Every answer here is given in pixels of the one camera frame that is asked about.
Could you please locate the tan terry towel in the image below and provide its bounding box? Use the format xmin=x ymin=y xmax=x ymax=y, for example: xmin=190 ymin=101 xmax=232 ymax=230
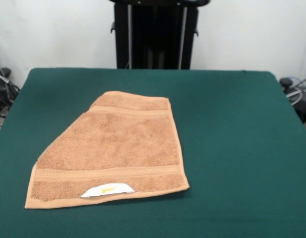
xmin=24 ymin=91 xmax=190 ymax=209

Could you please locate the black vertical column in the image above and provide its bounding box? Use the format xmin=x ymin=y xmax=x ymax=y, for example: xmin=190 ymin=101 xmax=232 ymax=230
xmin=108 ymin=0 xmax=213 ymax=70

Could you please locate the dark green table cloth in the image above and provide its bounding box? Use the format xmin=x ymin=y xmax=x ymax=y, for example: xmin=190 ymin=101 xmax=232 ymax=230
xmin=0 ymin=67 xmax=306 ymax=238

